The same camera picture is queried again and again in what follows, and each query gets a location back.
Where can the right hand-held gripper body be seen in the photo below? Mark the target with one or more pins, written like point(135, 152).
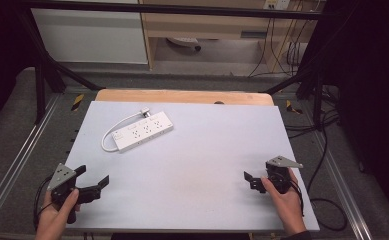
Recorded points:
point(278, 175)

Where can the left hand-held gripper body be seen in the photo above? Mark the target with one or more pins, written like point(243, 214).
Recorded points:
point(62, 177)

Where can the person's right hand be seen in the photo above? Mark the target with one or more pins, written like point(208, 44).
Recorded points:
point(290, 208)

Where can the person's left hand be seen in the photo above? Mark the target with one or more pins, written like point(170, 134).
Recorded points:
point(53, 221)

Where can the white power strip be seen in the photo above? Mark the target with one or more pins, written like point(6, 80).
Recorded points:
point(142, 131)

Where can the yellow black tape marker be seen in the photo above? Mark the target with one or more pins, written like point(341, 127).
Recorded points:
point(77, 102)
point(292, 107)

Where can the black metal stand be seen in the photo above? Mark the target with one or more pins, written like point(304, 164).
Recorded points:
point(317, 90)
point(40, 83)

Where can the wooden table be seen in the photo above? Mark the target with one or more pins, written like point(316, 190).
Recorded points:
point(182, 97)

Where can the white cabinet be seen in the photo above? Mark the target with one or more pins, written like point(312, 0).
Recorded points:
point(92, 33)

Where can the white chair base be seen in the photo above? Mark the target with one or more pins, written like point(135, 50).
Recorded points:
point(185, 42)

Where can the light wooden desk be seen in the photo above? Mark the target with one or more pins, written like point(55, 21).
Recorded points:
point(208, 23)

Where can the aluminium floor rail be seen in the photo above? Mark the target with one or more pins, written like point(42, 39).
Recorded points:
point(15, 160)
point(342, 186)

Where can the white wall socket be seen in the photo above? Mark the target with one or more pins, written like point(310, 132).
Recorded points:
point(276, 4)

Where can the black metal frame bar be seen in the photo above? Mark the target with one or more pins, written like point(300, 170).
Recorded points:
point(182, 10)

